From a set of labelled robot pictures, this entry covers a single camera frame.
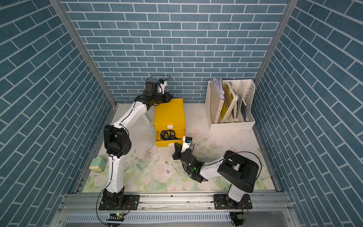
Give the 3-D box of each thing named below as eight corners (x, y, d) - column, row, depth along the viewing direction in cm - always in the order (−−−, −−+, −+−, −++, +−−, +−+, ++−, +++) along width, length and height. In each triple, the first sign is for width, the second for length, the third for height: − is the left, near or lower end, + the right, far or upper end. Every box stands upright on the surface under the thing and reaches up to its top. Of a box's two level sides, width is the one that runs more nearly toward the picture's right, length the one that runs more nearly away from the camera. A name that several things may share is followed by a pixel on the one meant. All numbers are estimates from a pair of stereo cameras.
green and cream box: (95, 172, 85) (88, 168, 80) (99, 162, 90) (93, 157, 84) (103, 172, 85) (97, 168, 80) (108, 162, 90) (102, 157, 84)
